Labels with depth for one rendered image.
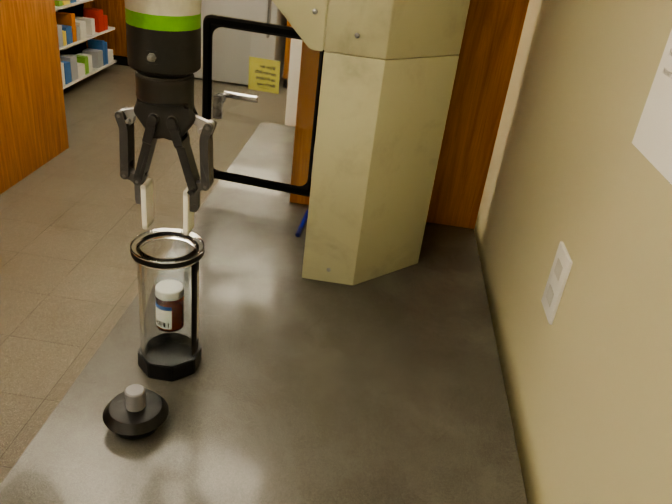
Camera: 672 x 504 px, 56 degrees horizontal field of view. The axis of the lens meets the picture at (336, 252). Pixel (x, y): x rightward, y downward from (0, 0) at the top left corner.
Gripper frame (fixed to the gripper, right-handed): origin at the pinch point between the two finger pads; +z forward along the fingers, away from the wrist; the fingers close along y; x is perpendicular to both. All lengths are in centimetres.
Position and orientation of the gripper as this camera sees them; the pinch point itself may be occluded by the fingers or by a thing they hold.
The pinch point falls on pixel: (168, 209)
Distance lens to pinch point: 96.0
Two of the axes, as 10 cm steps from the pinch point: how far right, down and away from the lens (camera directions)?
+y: -9.9, -1.4, 0.3
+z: -1.1, 8.7, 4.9
